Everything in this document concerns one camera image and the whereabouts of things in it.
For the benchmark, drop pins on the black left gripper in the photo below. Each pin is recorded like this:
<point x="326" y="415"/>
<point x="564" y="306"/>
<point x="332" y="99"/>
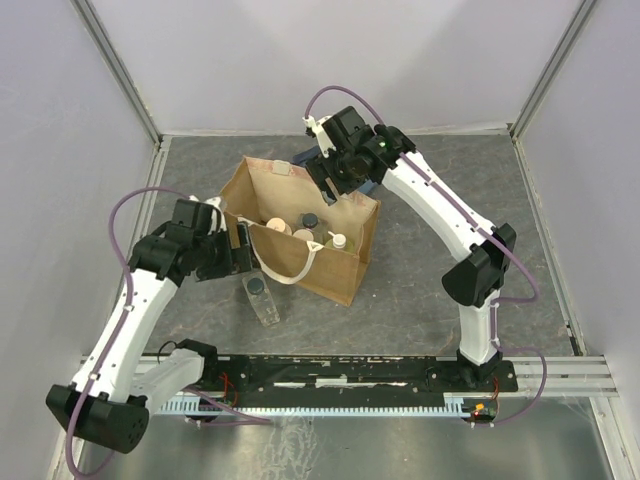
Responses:
<point x="228" y="266"/>

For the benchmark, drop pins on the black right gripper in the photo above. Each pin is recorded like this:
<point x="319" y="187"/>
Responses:
<point x="322" y="168"/>

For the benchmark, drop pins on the clear bottle black cap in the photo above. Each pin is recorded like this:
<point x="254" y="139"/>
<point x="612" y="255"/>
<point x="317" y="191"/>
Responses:
<point x="317" y="225"/>
<point x="261" y="299"/>

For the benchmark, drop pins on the small green pump bottle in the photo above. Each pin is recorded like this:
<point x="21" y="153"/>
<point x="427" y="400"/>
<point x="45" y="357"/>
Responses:
<point x="339" y="241"/>

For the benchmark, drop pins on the cream jar with lid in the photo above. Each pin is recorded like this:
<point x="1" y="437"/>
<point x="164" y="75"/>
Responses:
<point x="279" y="225"/>

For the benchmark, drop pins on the brown canvas tote bag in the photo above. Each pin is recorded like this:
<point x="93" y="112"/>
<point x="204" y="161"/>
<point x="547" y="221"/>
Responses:
<point x="261" y="190"/>

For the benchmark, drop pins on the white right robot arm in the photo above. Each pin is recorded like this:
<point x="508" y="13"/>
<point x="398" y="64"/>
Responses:
<point x="480" y="249"/>

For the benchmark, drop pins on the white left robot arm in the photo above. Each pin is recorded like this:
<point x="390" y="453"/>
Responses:
<point x="105" y="402"/>

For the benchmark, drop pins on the blue and striped clothes pile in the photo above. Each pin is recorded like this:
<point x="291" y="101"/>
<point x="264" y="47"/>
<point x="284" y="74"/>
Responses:
<point x="302" y="158"/>

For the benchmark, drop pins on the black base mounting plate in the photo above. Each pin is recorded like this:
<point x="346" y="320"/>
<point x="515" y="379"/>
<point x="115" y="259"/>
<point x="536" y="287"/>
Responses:
<point x="380" y="396"/>

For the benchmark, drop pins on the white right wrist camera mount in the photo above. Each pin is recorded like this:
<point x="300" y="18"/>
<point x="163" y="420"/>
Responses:
<point x="316" y="128"/>

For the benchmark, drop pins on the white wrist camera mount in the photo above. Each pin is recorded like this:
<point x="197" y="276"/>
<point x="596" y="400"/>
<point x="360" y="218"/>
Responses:
<point x="316" y="128"/>
<point x="217" y="217"/>

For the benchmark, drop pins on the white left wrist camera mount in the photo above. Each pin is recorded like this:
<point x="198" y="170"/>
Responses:
<point x="217" y="217"/>

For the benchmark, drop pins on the light blue cable duct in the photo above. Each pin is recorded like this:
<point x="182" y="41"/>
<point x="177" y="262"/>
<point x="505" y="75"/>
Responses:
<point x="191" y="405"/>

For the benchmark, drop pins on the aluminium frame rail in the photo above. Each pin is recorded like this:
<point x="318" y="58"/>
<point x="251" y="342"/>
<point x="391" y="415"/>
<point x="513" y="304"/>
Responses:
<point x="557" y="376"/>

